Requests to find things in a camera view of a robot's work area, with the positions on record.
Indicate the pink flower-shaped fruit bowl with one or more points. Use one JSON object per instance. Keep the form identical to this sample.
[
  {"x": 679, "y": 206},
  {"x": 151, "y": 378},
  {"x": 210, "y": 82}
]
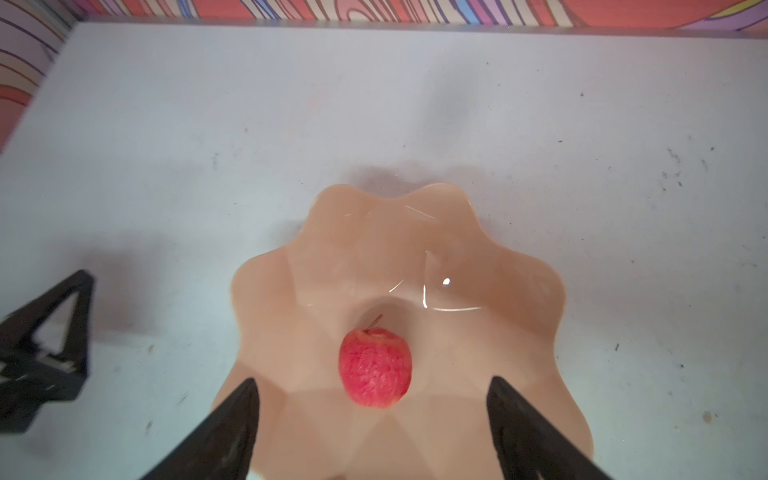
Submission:
[{"x": 422, "y": 267}]

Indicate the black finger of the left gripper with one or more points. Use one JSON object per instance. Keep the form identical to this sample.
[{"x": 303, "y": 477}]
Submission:
[{"x": 31, "y": 375}]

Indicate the red fake apple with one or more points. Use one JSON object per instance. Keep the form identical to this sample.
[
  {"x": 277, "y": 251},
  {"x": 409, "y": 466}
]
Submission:
[{"x": 375, "y": 366}]

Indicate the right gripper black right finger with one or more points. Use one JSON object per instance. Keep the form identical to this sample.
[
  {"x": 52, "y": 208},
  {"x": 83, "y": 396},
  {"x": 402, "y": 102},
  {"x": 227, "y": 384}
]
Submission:
[{"x": 528, "y": 446}]

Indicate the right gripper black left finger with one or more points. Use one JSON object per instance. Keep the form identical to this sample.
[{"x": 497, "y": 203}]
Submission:
[{"x": 221, "y": 447}]

